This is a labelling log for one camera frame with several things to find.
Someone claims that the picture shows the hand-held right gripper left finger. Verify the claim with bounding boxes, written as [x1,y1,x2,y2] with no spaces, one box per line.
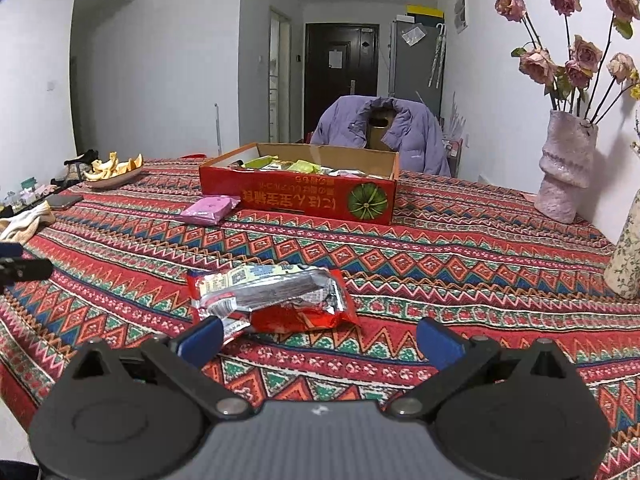
[70,317,253,419]

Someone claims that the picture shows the pile of snack packets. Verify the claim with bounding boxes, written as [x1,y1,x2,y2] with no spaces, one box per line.
[227,155,373,179]

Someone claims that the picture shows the black bag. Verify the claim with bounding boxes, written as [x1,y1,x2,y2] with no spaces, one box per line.
[62,149,99,167]

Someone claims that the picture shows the purple puffer jacket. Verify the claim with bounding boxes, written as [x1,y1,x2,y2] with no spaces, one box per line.
[311,96,452,178]

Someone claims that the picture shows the pink ceramic vase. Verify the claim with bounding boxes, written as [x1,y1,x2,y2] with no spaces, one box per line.
[534,110,599,224]

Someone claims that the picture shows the brown plate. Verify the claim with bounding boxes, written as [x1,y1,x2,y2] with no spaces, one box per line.
[84,165,143,190]

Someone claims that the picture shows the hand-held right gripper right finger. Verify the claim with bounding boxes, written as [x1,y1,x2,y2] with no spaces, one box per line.
[389,317,573,419]

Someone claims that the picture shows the brown chair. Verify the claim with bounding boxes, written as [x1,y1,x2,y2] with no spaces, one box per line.
[366,105,398,151]

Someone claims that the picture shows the red foil snack bag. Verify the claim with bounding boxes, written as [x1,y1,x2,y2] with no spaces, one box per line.
[186,266,362,346]

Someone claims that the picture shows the dark entrance door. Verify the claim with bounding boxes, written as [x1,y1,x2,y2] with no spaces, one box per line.
[305,22,381,143]

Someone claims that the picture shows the pink pouch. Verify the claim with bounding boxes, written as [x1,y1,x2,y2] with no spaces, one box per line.
[179,195,242,226]

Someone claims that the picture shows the dried pink roses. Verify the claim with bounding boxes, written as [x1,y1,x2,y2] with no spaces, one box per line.
[494,0,640,126]

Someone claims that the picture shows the yellow box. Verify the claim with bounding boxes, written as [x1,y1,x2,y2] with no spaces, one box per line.
[406,4,445,23]

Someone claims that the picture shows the white floral vase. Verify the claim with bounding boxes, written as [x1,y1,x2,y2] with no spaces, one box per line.
[604,200,640,301]

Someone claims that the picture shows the glass sliding door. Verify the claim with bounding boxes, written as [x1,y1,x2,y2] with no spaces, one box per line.
[268,6,292,143]

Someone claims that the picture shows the white folded umbrella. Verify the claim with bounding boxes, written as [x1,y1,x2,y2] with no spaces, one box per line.
[428,22,447,88]

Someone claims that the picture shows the red cardboard box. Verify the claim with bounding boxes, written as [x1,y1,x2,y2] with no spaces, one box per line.
[198,142,401,226]

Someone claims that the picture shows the grey refrigerator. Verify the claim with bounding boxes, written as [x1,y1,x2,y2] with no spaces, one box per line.
[389,20,443,111]

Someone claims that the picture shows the red patterned tablecloth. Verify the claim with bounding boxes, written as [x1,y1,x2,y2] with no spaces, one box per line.
[0,157,640,480]

